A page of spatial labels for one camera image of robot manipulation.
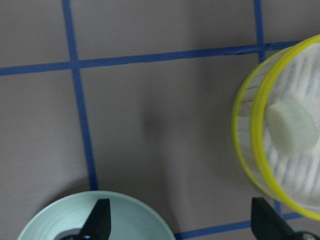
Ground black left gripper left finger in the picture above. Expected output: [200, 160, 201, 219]
[79, 198, 111, 240]

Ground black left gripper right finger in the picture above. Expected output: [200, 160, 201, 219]
[250, 197, 296, 240]

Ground yellow steamer top layer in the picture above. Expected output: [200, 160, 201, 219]
[250, 36, 320, 220]

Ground white steamed bun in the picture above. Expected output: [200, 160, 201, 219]
[264, 98, 320, 157]

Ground white steamer liner cloth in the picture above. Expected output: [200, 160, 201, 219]
[263, 43, 320, 214]

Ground yellow steamer lower layers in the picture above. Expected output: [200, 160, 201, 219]
[231, 48, 288, 199]

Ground pale green plate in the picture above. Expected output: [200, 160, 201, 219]
[18, 190, 175, 240]

